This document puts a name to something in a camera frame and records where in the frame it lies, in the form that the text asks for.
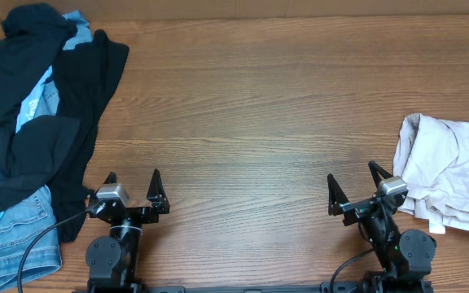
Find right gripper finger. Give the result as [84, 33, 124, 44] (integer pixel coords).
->
[368, 160, 392, 188]
[327, 173, 349, 216]

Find black t-shirt white letters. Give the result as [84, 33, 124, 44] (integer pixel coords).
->
[0, 3, 80, 212]

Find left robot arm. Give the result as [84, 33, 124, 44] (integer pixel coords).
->
[85, 169, 170, 292]

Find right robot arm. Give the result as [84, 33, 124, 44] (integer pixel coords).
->
[320, 161, 436, 293]

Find folded white shirt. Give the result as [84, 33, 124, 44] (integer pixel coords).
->
[393, 113, 469, 234]

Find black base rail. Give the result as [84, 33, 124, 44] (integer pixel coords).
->
[73, 281, 434, 293]

